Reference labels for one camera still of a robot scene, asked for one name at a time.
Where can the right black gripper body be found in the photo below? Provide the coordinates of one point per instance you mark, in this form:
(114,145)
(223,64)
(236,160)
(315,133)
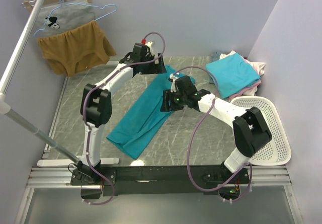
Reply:
(176,100)

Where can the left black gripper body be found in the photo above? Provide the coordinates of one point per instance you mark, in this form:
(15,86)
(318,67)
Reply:
(151,68)

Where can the teal t-shirt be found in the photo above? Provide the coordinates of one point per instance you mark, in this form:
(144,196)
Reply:
(142,121)

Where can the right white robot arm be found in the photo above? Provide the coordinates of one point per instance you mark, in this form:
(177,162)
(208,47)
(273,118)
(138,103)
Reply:
(250,130)

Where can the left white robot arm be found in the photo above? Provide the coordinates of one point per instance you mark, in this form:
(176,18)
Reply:
(96,106)

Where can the white rack foot rear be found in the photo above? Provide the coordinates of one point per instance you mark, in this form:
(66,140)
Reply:
(108,64)

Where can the folded grey-blue garment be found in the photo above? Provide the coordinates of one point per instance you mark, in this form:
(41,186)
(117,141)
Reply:
(216,56)

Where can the folded light blue t-shirt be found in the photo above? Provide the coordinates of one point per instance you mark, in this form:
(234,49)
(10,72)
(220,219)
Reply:
(231,74)

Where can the brown hanging shorts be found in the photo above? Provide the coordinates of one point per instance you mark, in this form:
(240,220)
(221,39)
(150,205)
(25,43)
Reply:
(76,50)

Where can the grey panda garment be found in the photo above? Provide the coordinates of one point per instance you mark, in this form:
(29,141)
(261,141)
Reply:
(56,19)

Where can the white plastic laundry basket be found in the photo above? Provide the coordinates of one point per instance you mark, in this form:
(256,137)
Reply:
(277,152)

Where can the black base beam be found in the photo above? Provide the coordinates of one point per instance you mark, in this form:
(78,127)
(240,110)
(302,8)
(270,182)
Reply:
(206,179)

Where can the white clothes rack pole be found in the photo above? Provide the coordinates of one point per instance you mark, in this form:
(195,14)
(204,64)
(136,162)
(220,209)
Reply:
(7,76)

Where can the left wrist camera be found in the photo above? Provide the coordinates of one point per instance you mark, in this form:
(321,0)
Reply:
(149,44)

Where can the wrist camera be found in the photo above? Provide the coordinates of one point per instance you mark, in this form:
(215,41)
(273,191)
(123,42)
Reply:
(149,44)
(173,78)

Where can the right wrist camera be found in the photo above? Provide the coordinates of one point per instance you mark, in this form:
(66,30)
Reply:
(173,78)

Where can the blue wire hanger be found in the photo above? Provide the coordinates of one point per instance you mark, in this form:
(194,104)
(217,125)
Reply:
(100,12)

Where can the aluminium rail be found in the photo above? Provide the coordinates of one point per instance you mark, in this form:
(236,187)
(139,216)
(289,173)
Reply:
(61,177)

